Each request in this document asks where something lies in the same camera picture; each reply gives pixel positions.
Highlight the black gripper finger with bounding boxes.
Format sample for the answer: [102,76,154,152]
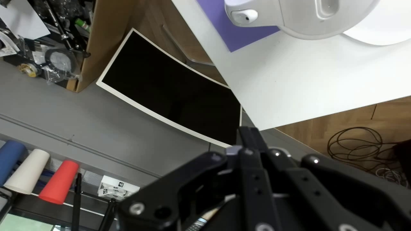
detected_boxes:
[237,125,268,151]

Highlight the white electric kettle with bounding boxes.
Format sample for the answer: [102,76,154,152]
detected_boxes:
[223,0,380,39]

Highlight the purple mat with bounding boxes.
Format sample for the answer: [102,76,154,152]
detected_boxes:
[196,0,278,51]

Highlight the black white-edged board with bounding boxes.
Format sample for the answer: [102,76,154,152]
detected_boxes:
[96,29,241,146]

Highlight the red thread cone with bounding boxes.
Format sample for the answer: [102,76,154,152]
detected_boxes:
[38,159,79,205]

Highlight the white thread cone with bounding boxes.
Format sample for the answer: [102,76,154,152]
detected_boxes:
[3,148,50,194]

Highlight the blue thread cone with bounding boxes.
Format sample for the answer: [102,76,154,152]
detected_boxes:
[0,139,27,185]

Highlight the coiled black cable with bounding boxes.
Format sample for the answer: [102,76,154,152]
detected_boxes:
[326,125,411,187]

